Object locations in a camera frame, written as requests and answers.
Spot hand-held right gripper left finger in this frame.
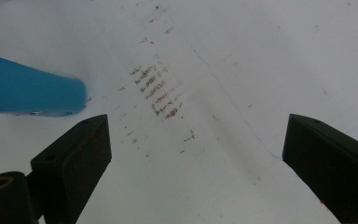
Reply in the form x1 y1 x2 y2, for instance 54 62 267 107
30 113 113 224

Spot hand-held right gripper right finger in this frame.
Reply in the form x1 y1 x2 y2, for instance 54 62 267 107
282 113 358 224

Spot blue bottle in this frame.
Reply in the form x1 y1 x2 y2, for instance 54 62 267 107
0 51 88 117

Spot white paper sheet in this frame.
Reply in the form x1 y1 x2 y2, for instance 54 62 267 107
0 0 358 224

